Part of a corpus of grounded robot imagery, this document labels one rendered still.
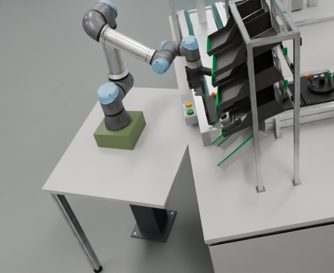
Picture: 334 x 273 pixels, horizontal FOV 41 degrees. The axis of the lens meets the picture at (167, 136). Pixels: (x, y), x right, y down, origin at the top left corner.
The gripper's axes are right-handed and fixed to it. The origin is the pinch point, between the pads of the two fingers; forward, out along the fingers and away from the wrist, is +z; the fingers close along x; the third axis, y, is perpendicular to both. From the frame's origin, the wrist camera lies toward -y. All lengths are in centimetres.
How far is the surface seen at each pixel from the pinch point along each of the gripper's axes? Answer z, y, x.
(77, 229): 58, 90, 24
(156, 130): 20.2, 30.7, -4.7
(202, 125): 10.7, 4.8, 11.0
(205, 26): 15, -12, -99
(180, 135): 20.5, 17.9, 3.3
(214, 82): -30.6, -4.5, 32.4
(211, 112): 9.9, -1.3, 3.1
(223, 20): 11, -25, -94
